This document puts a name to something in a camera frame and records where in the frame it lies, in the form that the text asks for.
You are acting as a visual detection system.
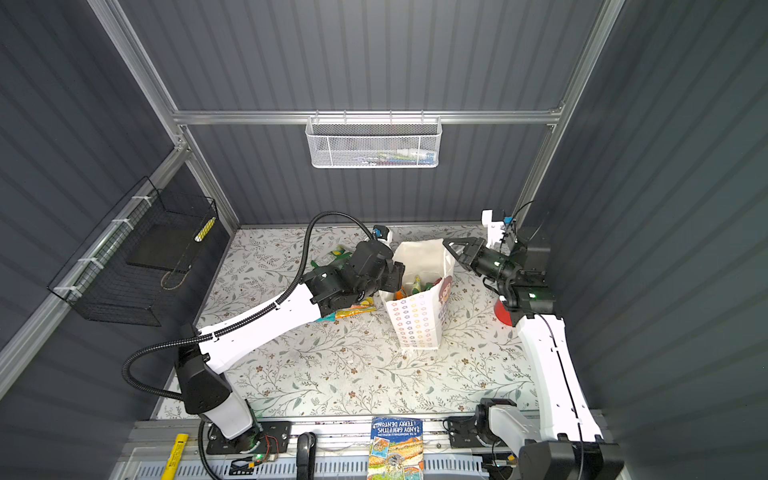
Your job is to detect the orange Fox's packet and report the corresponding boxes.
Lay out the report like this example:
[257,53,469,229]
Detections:
[334,297,376,320]

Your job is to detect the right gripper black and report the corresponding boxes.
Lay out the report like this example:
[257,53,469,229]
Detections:
[444,238,516,287]

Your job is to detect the black corrugated cable hose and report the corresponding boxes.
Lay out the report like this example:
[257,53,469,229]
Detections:
[121,211,376,480]

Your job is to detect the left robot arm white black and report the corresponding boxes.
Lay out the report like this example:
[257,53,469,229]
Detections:
[175,225,405,442]

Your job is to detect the black wire basket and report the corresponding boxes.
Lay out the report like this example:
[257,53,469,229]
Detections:
[48,180,218,327]

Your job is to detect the yellow marker in basket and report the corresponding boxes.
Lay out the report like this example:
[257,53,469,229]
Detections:
[194,216,217,243]

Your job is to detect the green Fox's packet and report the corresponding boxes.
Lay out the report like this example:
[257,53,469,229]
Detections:
[394,275,442,301]

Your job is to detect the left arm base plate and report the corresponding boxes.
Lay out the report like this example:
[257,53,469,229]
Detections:
[205,421,292,455]

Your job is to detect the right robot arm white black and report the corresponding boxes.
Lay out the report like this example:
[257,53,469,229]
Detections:
[443,210,625,479]

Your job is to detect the white wire mesh basket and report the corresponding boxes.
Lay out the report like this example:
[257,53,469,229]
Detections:
[305,119,443,169]

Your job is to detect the black handle tool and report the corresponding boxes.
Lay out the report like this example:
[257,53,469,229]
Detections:
[295,432,317,480]

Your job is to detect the colourful book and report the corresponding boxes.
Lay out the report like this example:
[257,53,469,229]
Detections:
[367,417,425,480]

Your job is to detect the dark green snack packet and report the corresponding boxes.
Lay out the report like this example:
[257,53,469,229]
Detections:
[310,244,354,269]

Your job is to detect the white paper gift bag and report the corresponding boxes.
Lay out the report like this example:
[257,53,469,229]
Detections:
[379,239,455,350]

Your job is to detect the red pencil cup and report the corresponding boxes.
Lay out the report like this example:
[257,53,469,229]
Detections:
[493,299,514,327]

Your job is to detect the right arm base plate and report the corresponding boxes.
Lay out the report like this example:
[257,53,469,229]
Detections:
[446,415,531,449]

